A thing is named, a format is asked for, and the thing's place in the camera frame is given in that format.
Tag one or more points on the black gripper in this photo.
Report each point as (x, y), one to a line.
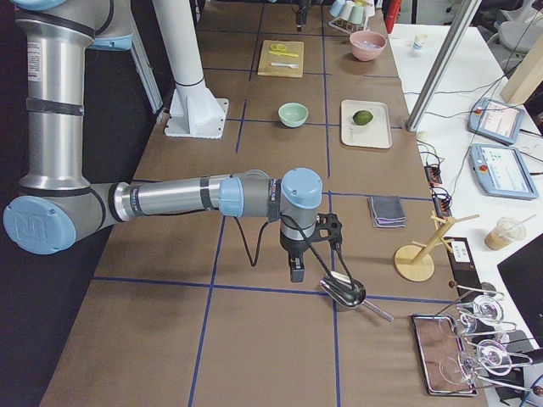
(301, 9)
(293, 248)

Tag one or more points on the light green bowl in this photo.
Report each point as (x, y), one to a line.
(293, 114)

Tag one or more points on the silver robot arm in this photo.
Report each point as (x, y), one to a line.
(58, 206)

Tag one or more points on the pink bowl with ice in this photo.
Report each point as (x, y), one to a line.
(367, 45)

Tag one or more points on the bamboo cutting board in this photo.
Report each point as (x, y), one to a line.
(281, 59)

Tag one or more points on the metal scoop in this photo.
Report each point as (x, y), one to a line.
(350, 293)

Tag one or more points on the pastel cups on rack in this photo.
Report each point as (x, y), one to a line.
(351, 16)

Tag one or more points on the grey folded cloth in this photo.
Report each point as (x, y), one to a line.
(386, 211)

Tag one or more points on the green avocado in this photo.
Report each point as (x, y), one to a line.
(362, 117)

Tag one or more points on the wooden mug tree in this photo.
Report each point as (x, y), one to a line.
(414, 262)

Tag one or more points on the small white bottle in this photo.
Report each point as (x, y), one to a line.
(418, 44)

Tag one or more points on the white rabbit tray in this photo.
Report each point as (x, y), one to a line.
(375, 134)

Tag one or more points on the lower orange electronics board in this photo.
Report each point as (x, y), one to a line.
(442, 202)

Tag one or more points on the orange electronics board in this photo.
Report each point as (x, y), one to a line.
(433, 176)
(442, 202)

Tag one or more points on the upper orange electronics board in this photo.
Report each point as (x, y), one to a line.
(433, 176)

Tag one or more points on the black label box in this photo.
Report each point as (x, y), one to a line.
(462, 264)

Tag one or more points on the metal mirror tray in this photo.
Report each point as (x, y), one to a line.
(435, 341)

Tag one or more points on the wine glass rack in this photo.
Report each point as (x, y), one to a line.
(475, 320)

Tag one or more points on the upper teach pendant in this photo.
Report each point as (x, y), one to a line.
(496, 120)

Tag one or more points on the teach pendant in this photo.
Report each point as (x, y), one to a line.
(501, 172)
(496, 120)

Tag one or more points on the iced coffee cup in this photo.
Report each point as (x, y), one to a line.
(506, 231)

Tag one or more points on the lower teach pendant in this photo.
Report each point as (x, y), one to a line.
(501, 172)

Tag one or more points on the black laptop corner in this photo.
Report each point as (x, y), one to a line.
(522, 275)

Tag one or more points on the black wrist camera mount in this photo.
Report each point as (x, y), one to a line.
(328, 228)

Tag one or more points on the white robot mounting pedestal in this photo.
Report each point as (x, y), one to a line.
(194, 110)

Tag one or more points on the aluminium frame post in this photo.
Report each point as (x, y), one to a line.
(451, 43)

